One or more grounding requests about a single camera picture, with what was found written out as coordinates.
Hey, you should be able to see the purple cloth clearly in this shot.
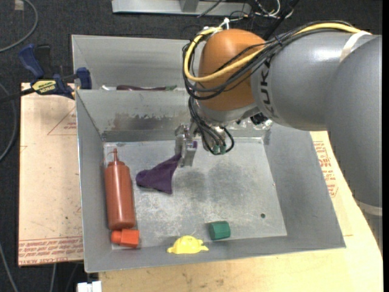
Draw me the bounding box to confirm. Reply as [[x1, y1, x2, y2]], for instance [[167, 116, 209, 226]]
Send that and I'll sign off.
[[135, 141, 199, 195]]

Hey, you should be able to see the grey metal bin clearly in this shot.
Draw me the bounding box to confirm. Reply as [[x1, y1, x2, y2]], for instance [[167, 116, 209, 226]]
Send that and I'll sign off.
[[71, 34, 346, 274]]

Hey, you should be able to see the red-brown squeeze bottle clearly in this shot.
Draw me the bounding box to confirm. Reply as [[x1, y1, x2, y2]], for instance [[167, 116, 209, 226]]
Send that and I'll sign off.
[[103, 148, 137, 231]]

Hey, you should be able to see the dark green cylinder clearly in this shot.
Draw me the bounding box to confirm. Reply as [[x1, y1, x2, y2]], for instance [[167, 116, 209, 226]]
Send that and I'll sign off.
[[207, 220, 232, 241]]

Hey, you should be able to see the yellow toy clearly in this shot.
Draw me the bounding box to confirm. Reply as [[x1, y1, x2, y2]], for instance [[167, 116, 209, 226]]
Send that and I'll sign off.
[[166, 235, 210, 255]]

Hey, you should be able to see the orange plastic block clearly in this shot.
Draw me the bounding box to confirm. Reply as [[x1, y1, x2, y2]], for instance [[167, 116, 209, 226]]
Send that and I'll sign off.
[[110, 228, 141, 249]]

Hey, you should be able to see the brown cardboard board red print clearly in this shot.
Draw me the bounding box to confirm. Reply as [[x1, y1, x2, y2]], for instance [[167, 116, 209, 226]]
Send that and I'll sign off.
[[18, 82, 355, 268]]

